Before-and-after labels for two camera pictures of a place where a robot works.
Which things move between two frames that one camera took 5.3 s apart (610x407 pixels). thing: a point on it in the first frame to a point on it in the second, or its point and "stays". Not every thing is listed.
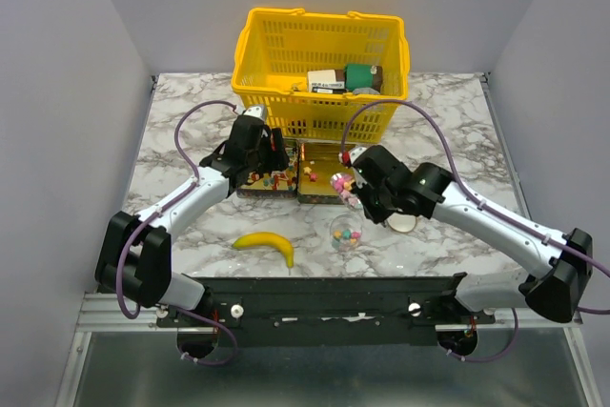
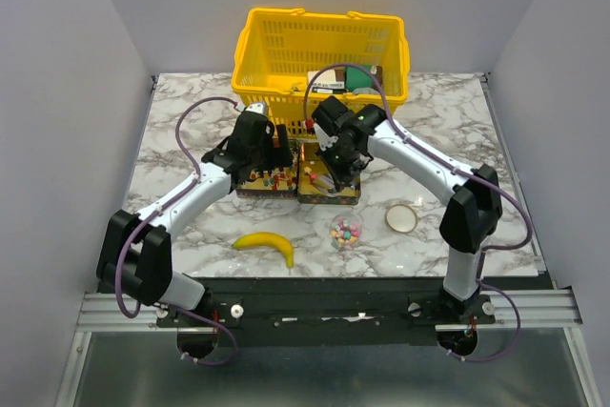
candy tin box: [312, 166] stays
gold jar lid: [400, 222] stays
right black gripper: [376, 214] to [342, 177]
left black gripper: [277, 159] stays
